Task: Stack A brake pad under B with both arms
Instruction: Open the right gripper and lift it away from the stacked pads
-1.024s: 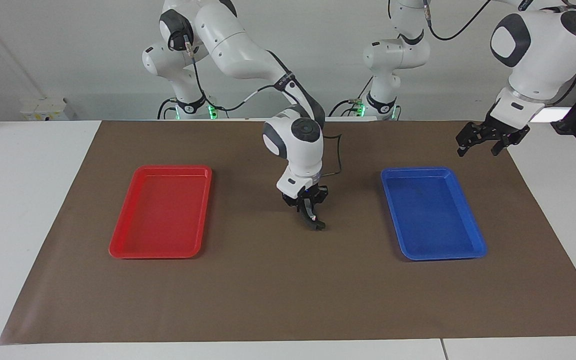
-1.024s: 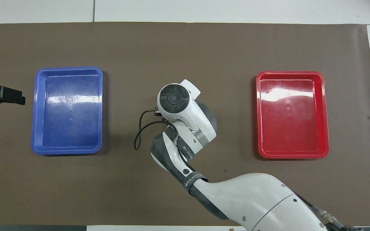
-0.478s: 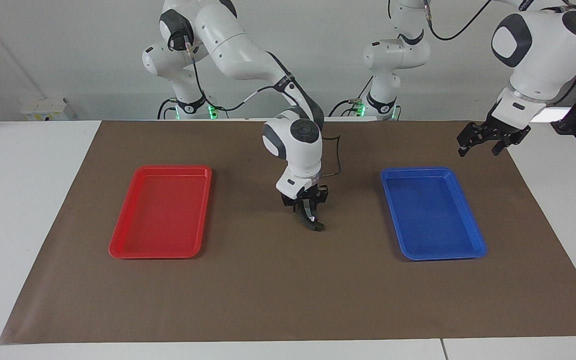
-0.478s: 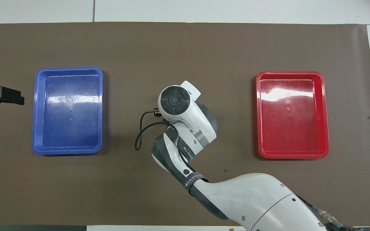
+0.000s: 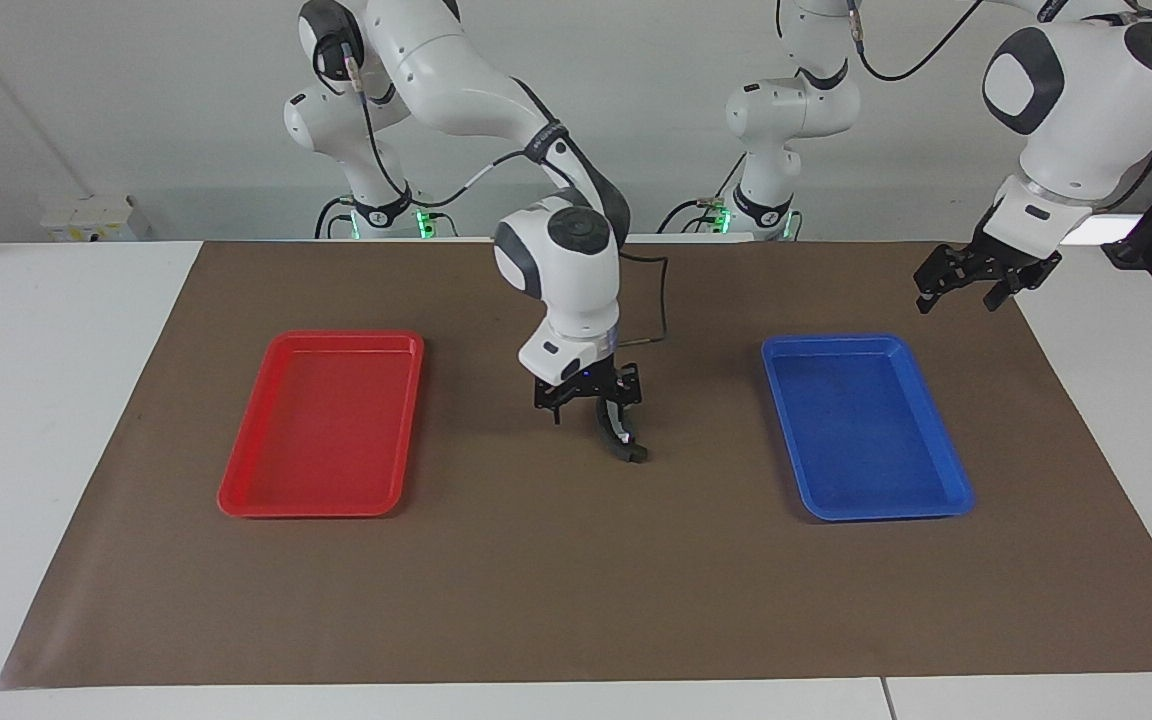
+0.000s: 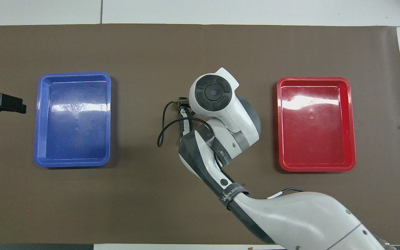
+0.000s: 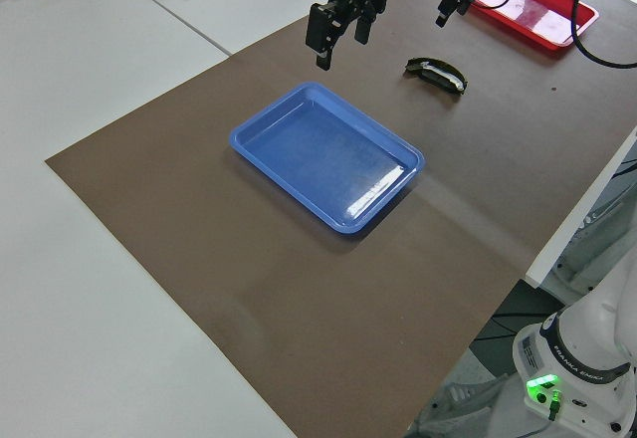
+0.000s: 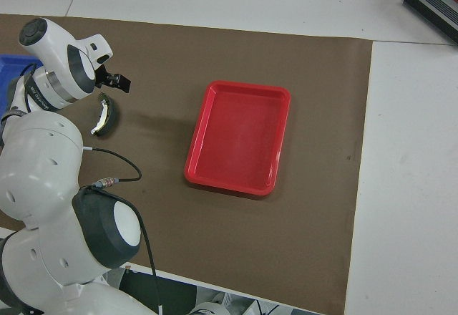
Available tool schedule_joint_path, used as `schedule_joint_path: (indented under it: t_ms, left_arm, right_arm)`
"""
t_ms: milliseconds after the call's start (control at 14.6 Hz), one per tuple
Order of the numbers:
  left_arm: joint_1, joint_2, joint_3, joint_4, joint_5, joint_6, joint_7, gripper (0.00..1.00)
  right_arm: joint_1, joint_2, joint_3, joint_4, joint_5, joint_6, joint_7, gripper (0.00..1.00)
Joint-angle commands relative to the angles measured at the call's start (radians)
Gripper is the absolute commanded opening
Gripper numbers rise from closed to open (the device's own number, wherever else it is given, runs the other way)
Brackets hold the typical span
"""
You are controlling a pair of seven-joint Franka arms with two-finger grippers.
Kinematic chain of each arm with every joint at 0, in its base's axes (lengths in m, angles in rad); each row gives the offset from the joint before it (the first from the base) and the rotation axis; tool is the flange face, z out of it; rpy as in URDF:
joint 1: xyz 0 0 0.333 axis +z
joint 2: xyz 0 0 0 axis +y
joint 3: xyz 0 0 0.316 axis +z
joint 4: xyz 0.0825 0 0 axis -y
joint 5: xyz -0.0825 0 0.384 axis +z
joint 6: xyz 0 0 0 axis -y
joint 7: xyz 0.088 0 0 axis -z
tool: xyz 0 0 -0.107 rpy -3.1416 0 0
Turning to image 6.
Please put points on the red plastic tray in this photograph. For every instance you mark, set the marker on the red plastic tray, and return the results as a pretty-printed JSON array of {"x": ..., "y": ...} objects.
[{"x": 316, "y": 139}]

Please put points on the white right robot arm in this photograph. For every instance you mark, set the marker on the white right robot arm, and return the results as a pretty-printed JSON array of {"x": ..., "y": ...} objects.
[{"x": 290, "y": 218}]

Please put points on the curved metal brake shoe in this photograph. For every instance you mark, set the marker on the curved metal brake shoe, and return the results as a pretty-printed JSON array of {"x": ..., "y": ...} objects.
[{"x": 185, "y": 125}]

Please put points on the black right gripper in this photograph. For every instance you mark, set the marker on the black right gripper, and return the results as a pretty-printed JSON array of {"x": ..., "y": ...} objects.
[{"x": 182, "y": 103}]

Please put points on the brown table mat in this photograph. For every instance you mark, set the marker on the brown table mat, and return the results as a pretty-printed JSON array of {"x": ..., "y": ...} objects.
[{"x": 116, "y": 208}]

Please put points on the blue plastic tray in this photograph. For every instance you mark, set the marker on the blue plastic tray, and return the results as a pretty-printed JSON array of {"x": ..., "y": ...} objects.
[{"x": 75, "y": 139}]

